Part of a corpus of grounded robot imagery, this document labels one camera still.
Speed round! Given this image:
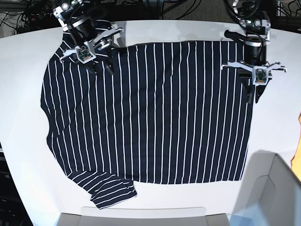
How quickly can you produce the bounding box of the grey plastic bin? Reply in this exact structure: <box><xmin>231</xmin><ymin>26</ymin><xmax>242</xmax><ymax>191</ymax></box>
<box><xmin>233</xmin><ymin>151</ymin><xmax>301</xmax><ymax>226</ymax></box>
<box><xmin>57</xmin><ymin>207</ymin><xmax>230</xmax><ymax>226</ymax></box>

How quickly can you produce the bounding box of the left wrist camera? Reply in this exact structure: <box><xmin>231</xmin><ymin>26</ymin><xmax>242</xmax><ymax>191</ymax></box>
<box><xmin>252</xmin><ymin>66</ymin><xmax>269</xmax><ymax>86</ymax></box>

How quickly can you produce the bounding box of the orange object at edge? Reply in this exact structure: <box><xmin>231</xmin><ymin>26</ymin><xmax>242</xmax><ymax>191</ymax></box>
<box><xmin>290</xmin><ymin>113</ymin><xmax>301</xmax><ymax>175</ymax></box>

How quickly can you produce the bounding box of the grey plastic bin front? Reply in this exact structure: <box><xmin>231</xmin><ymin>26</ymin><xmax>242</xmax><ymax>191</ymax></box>
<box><xmin>57</xmin><ymin>207</ymin><xmax>230</xmax><ymax>226</ymax></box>

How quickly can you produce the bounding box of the grey plastic bin right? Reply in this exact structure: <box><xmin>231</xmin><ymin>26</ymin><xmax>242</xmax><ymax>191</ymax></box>
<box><xmin>233</xmin><ymin>151</ymin><xmax>301</xmax><ymax>226</ymax></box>

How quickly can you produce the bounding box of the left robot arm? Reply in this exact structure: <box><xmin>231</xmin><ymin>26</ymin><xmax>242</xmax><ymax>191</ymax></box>
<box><xmin>221</xmin><ymin>0</ymin><xmax>287</xmax><ymax>104</ymax></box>

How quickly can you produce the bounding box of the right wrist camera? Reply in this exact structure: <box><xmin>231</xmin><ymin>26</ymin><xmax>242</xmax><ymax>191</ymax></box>
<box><xmin>75</xmin><ymin>45</ymin><xmax>96</xmax><ymax>64</ymax></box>

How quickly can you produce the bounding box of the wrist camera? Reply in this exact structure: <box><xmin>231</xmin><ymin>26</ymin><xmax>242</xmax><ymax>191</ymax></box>
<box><xmin>252</xmin><ymin>66</ymin><xmax>269</xmax><ymax>86</ymax></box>
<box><xmin>75</xmin><ymin>45</ymin><xmax>96</xmax><ymax>64</ymax></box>

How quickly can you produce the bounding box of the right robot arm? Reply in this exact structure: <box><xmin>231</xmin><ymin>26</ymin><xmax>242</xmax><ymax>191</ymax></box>
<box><xmin>53</xmin><ymin>0</ymin><xmax>124</xmax><ymax>75</ymax></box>

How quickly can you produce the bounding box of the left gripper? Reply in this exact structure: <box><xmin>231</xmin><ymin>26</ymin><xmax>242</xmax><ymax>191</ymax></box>
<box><xmin>221</xmin><ymin>45</ymin><xmax>287</xmax><ymax>104</ymax></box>

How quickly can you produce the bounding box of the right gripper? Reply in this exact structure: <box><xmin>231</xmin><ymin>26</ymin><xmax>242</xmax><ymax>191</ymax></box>
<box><xmin>60</xmin><ymin>20</ymin><xmax>124</xmax><ymax>79</ymax></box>

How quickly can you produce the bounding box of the navy white striped T-shirt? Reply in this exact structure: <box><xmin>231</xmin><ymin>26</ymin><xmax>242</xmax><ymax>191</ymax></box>
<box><xmin>41</xmin><ymin>33</ymin><xmax>253</xmax><ymax>209</ymax></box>

